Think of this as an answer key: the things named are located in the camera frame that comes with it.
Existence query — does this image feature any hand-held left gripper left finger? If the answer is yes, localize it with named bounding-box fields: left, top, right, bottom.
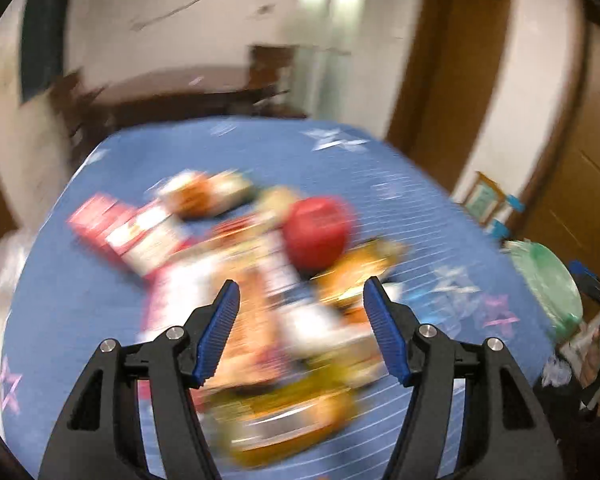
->
left=39, top=280, right=241, bottom=480

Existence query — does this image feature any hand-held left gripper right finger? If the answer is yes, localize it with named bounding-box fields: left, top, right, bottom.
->
left=364, top=276, right=566, bottom=480

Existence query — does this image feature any white and pink packet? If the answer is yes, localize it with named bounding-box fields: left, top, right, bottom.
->
left=140, top=255, right=221, bottom=341

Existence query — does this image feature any green plastic bag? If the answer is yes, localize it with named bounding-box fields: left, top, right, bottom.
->
left=504, top=240, right=584, bottom=342

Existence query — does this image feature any yellow-orange snack packet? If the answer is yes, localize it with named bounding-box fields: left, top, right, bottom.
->
left=315, top=240, right=411, bottom=321

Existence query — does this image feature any orange food packet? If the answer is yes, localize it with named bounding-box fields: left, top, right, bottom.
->
left=205, top=385, right=358, bottom=468

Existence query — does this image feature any red apple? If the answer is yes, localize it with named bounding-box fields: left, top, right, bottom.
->
left=281, top=196, right=356, bottom=270

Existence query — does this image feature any small light blue item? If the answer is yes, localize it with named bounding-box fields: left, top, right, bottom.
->
left=490, top=194, right=526, bottom=238

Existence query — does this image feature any snack packet with food picture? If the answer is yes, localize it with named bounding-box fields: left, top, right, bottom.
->
left=160, top=170, right=256, bottom=221

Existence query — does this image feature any red and white box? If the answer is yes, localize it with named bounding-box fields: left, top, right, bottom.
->
left=67, top=192, right=191, bottom=276

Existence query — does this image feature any brown wooden cabinet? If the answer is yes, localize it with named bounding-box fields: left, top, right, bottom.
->
left=525, top=25, right=600, bottom=286

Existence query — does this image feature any white plastic bag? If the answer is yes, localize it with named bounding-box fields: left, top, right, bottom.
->
left=0, top=230, right=28, bottom=323

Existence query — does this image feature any dark wooden table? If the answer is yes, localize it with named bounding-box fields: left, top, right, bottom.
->
left=95, top=67, right=291, bottom=126

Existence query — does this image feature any dark wooden chair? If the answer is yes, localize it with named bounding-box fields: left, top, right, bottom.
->
left=55, top=72, right=118, bottom=161

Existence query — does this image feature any wooden stool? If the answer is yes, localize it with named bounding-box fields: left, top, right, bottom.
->
left=247, top=45, right=301, bottom=113

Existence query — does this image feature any brown wooden door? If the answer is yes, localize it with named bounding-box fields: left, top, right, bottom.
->
left=387, top=0, right=513, bottom=183

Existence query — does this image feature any small wooden frame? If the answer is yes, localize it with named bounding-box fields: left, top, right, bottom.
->
left=462, top=172, right=510, bottom=226

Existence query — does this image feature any dark wall board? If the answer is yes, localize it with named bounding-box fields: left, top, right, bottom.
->
left=20, top=0, right=65, bottom=103

